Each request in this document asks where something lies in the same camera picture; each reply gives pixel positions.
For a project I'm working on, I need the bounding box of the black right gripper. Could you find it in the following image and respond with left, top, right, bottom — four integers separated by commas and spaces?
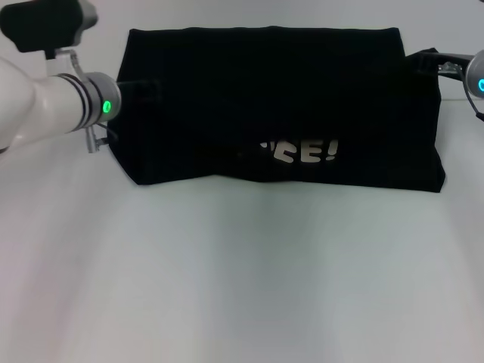
430, 51, 470, 79

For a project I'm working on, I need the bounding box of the black cable with silver plug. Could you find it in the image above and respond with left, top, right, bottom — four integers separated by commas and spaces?
462, 73, 484, 123
84, 125, 119, 154

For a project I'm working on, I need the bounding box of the black shirt with white print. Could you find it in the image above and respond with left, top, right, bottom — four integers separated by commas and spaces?
108, 25, 448, 194

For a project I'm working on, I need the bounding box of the silver black wrist camera box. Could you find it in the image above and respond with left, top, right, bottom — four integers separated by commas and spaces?
0, 0, 100, 76

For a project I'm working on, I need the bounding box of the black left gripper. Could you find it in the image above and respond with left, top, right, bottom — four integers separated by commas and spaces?
115, 78, 163, 101

